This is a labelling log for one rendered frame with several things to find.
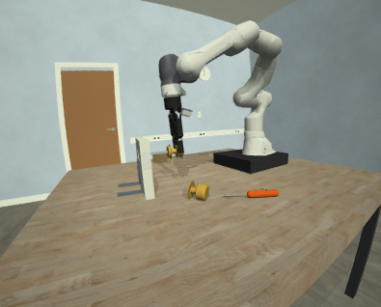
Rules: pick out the yellow door knob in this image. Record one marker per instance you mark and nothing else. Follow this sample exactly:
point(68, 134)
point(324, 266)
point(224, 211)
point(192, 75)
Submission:
point(171, 151)

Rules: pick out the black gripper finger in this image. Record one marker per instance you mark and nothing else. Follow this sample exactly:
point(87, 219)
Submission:
point(179, 132)
point(172, 129)

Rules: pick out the tan cardboard box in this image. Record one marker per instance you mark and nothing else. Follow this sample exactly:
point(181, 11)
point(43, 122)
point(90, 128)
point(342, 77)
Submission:
point(161, 157)

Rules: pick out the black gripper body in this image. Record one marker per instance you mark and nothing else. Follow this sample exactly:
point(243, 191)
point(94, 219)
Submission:
point(172, 103)

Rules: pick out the brass door knob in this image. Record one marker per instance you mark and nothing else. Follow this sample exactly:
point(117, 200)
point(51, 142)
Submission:
point(201, 191)

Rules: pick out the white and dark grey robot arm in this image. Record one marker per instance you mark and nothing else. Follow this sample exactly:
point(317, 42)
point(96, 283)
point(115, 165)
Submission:
point(234, 41)

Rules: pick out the orange-handled screwdriver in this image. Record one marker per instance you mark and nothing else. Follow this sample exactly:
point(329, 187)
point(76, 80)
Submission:
point(259, 193)

